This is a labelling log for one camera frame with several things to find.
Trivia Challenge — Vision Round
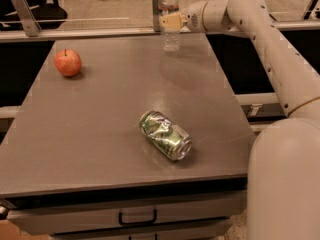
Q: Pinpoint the crushed green soda can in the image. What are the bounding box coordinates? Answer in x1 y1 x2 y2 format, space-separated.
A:
139 110 192 162

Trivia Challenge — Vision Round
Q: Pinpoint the glass barrier rail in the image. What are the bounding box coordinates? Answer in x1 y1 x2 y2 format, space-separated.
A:
0 16 320 43

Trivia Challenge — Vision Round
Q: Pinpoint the metal bracket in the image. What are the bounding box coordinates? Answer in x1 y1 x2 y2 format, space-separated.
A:
11 0 41 37
152 0 160 32

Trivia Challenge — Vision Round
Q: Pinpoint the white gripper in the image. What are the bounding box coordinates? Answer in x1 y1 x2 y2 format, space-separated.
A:
159 1 207 33

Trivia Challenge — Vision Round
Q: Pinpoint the clear plastic water bottle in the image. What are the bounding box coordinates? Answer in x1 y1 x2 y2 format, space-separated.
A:
158 0 180 52

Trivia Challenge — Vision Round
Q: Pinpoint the grey drawer with black handle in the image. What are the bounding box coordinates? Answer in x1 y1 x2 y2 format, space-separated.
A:
8 190 247 235

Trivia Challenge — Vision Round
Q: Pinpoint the left metal bracket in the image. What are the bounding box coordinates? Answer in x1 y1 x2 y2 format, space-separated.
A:
11 0 41 37

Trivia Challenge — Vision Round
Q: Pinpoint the middle metal bracket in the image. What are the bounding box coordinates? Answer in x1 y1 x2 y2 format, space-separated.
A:
152 0 160 32

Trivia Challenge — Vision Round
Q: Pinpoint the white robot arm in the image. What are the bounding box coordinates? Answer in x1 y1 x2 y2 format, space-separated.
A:
159 0 320 240

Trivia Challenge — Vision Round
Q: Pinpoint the black office chair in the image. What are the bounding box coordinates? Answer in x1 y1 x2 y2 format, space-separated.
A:
0 0 68 31

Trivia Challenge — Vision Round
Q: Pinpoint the red apple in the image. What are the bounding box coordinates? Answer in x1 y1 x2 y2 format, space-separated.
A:
54 49 82 77

